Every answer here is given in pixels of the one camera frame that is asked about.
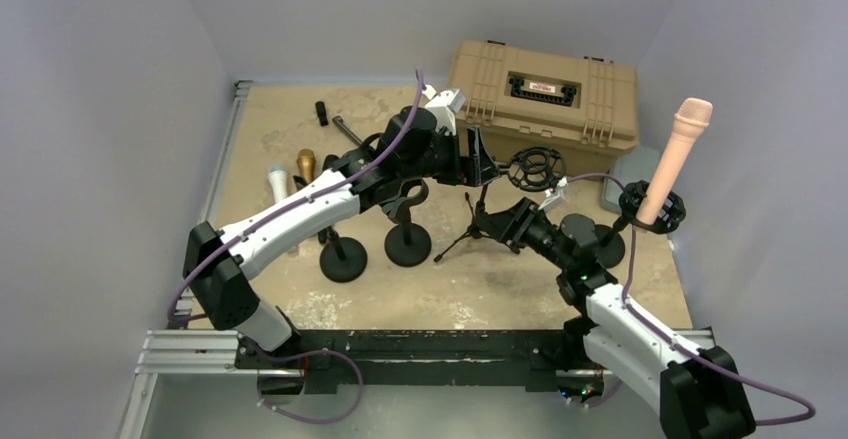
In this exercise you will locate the black tripod shock-mount stand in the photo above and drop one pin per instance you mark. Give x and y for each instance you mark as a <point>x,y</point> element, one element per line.
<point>533,169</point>

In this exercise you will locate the pink microphone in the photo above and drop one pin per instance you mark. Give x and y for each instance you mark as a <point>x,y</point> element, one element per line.
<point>689,122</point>

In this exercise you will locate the black round-base mic stand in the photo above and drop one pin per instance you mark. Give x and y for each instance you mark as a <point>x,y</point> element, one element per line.
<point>407,244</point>

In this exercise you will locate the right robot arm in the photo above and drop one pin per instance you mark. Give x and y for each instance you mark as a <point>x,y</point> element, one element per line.
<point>690,388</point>

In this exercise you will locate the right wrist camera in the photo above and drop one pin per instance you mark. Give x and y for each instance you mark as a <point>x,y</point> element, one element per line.
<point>554,196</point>

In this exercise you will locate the grey pad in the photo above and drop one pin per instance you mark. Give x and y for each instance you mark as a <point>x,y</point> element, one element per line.
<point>639,164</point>

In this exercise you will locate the tan plastic case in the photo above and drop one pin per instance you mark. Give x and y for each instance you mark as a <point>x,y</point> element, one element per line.
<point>585,108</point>

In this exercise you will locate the small black cylinder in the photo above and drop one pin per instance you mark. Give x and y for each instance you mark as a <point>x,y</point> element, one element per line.
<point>321,113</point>

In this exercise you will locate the black microphone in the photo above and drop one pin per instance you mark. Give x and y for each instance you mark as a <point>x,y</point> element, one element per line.
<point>329,163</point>

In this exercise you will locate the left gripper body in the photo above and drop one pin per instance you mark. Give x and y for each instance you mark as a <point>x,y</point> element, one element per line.
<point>450,167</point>

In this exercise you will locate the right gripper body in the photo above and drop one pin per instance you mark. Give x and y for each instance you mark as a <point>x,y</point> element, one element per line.
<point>533,231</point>

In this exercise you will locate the dark metal L bracket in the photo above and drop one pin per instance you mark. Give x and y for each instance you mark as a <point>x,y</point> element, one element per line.
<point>339,122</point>

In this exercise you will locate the gold microphone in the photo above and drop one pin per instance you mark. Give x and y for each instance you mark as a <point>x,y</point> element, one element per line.
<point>306,163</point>

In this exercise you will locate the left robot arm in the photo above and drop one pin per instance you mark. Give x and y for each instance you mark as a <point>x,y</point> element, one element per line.
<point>220,263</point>

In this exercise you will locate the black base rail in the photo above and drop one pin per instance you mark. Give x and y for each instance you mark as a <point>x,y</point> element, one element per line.
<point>540,360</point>

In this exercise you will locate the black clip mic stand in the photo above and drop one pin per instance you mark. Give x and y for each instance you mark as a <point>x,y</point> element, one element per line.
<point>342,259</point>

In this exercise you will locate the white microphone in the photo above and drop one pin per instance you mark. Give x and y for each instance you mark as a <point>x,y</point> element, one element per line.
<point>278,182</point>

